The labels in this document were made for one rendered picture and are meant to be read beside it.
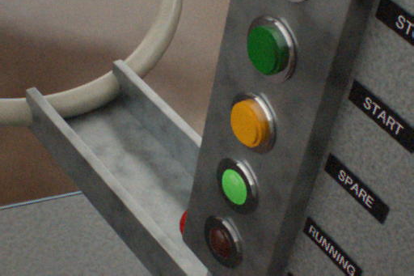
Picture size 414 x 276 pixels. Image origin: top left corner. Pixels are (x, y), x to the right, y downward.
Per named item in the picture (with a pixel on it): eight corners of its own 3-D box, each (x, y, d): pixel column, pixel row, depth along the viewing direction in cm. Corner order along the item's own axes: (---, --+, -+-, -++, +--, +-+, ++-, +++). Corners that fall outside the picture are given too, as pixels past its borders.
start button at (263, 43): (286, 80, 45) (297, 40, 44) (272, 86, 45) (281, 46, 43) (255, 53, 47) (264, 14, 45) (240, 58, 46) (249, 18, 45)
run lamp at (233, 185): (255, 208, 52) (263, 180, 51) (237, 216, 51) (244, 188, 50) (230, 182, 53) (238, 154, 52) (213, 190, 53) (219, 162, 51)
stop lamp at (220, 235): (239, 261, 55) (247, 237, 54) (222, 269, 55) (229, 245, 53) (217, 236, 57) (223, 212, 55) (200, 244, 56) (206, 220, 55)
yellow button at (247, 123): (268, 150, 49) (276, 116, 47) (253, 157, 48) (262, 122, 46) (238, 123, 50) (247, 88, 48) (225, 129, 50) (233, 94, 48)
